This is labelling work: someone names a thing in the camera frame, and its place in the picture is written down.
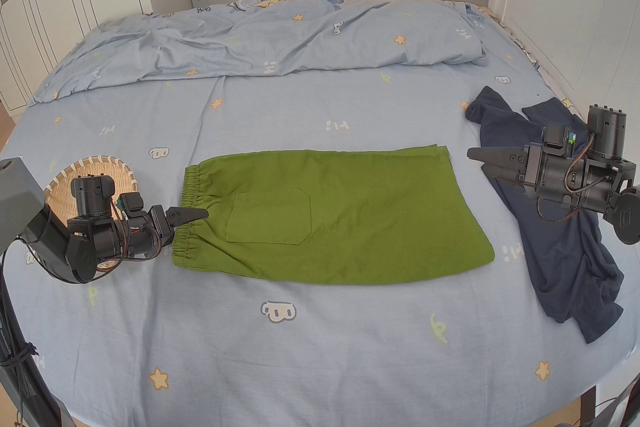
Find pale blue quilt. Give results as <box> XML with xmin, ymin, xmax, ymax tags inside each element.
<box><xmin>27</xmin><ymin>0</ymin><xmax>490</xmax><ymax>108</ymax></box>

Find round woven basket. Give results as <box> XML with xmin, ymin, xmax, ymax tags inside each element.
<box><xmin>44</xmin><ymin>155</ymin><xmax>141</xmax><ymax>272</ymax></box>

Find green shorts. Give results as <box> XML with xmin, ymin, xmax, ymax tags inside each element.
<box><xmin>171</xmin><ymin>144</ymin><xmax>496</xmax><ymax>286</ymax></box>

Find bed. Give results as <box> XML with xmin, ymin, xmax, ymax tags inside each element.
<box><xmin>0</xmin><ymin>0</ymin><xmax>640</xmax><ymax>427</ymax></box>

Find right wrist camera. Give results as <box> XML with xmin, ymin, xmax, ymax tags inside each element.
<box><xmin>542</xmin><ymin>124</ymin><xmax>577</xmax><ymax>158</ymax></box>

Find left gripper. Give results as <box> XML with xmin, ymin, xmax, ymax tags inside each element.
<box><xmin>122</xmin><ymin>204</ymin><xmax>210</xmax><ymax>261</ymax></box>

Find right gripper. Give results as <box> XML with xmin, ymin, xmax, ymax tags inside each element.
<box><xmin>467</xmin><ymin>143</ymin><xmax>591</xmax><ymax>209</ymax></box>

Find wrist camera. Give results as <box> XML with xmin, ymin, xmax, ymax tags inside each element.
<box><xmin>542</xmin><ymin>124</ymin><xmax>577</xmax><ymax>158</ymax></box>
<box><xmin>116</xmin><ymin>192</ymin><xmax>147</xmax><ymax>222</ymax></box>

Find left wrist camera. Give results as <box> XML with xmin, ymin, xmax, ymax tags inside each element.
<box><xmin>116</xmin><ymin>192</ymin><xmax>147</xmax><ymax>222</ymax></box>

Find dark blue garment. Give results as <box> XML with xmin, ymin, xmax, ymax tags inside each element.
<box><xmin>465</xmin><ymin>86</ymin><xmax>625</xmax><ymax>345</ymax></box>

